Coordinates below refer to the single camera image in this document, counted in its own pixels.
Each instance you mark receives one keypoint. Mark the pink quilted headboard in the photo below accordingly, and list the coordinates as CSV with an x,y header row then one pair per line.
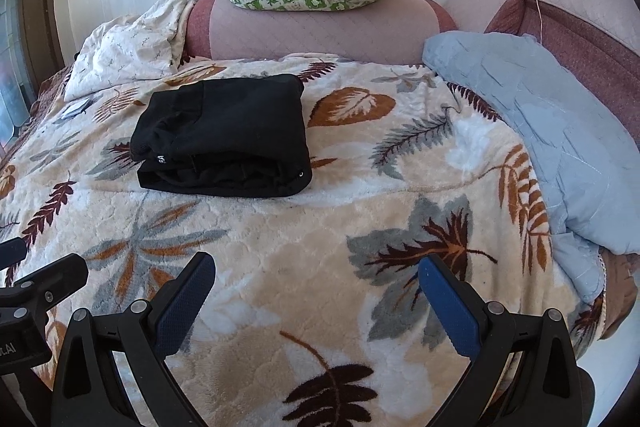
x,y
596,40

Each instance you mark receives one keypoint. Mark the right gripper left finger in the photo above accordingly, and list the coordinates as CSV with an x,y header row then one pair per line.
x,y
88,390

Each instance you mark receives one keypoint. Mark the window with brown frame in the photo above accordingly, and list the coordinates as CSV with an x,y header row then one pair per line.
x,y
30,54

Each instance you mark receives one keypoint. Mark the black pants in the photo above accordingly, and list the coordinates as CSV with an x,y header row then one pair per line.
x,y
227,137

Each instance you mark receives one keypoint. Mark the cream white pillow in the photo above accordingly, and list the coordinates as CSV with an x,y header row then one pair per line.
x,y
131,48

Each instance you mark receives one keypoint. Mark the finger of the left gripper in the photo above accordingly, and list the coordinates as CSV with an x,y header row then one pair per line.
x,y
12,252
45,288

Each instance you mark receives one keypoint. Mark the light blue quilted blanket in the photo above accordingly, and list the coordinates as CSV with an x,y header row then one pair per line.
x,y
586,162

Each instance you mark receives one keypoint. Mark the pink quilted bolster cushion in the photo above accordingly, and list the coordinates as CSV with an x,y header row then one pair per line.
x,y
384,32

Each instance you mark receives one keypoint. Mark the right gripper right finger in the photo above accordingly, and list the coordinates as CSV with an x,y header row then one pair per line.
x,y
522,368

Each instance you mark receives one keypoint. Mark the leaf patterned fleece blanket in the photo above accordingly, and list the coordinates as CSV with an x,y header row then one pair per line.
x,y
316,317

